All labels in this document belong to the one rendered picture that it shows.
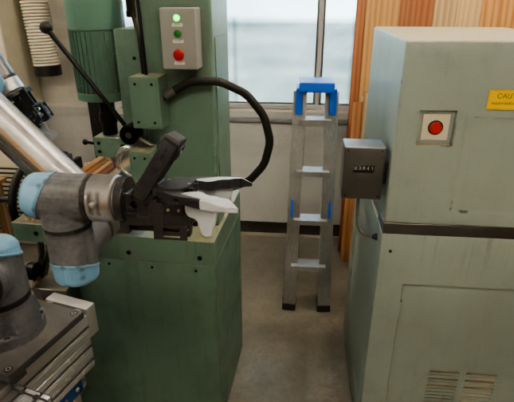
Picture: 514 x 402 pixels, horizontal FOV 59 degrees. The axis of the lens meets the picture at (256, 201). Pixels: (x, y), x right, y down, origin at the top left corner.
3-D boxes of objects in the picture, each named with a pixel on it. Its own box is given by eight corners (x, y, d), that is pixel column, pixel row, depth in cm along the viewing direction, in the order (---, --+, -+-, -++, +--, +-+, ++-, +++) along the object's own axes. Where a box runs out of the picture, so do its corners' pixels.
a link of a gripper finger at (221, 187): (243, 206, 81) (194, 214, 76) (243, 173, 79) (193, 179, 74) (252, 210, 78) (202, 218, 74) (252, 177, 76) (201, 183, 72)
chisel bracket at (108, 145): (104, 154, 166) (101, 132, 163) (142, 156, 164) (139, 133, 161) (95, 161, 159) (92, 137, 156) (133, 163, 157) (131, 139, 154)
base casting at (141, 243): (107, 201, 196) (105, 181, 192) (240, 209, 188) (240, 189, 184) (49, 254, 155) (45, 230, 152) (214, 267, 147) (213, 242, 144)
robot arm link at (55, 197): (47, 210, 79) (37, 163, 75) (107, 213, 78) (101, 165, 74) (20, 230, 72) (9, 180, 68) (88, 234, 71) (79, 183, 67)
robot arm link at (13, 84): (-10, 89, 143) (7, 84, 151) (-1, 102, 145) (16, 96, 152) (6, 77, 141) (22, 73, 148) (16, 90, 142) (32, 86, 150)
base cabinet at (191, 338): (126, 333, 225) (107, 200, 196) (242, 345, 217) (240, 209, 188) (80, 407, 184) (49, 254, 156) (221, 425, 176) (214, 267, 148)
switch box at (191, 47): (170, 66, 135) (165, 7, 128) (202, 66, 134) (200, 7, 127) (162, 68, 129) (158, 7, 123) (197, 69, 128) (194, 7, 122)
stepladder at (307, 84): (283, 295, 255) (289, 76, 219) (328, 298, 253) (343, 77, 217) (281, 311, 240) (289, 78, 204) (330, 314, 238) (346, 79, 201)
